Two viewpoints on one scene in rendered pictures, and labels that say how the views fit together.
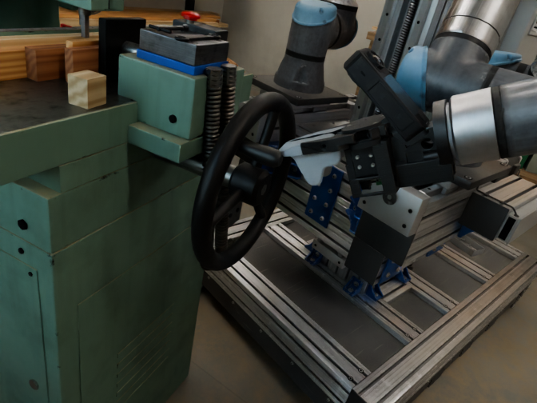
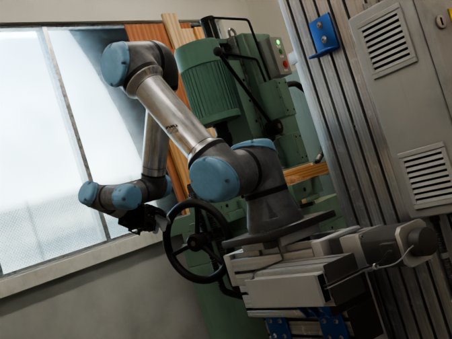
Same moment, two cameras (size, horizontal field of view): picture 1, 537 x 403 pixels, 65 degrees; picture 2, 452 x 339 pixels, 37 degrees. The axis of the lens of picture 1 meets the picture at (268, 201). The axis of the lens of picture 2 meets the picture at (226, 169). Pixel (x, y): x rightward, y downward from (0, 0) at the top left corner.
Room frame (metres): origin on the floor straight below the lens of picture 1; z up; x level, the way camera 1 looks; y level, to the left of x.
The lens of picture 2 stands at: (1.30, -2.10, 0.95)
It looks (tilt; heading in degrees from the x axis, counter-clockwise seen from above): 2 degrees up; 104
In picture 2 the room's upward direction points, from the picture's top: 17 degrees counter-clockwise
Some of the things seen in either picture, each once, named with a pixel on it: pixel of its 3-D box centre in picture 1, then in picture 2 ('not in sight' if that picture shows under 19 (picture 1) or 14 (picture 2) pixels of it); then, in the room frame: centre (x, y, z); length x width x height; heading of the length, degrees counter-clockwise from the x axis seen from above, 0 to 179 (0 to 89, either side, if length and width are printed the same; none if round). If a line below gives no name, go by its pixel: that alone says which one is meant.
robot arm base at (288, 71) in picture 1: (302, 69); not in sight; (1.28, -0.01, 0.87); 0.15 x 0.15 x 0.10
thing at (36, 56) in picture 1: (93, 57); not in sight; (0.70, 0.34, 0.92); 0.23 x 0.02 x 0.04; 160
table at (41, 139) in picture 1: (138, 101); (231, 210); (0.68, 0.25, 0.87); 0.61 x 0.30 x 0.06; 160
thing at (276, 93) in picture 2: not in sight; (278, 99); (0.93, 0.50, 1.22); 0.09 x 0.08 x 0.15; 70
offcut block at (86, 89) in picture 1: (87, 89); not in sight; (0.55, 0.27, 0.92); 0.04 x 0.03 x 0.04; 167
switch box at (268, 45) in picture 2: not in sight; (275, 58); (0.95, 0.60, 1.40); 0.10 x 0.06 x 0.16; 70
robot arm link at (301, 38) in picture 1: (312, 26); not in sight; (1.29, -0.02, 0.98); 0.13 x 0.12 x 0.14; 152
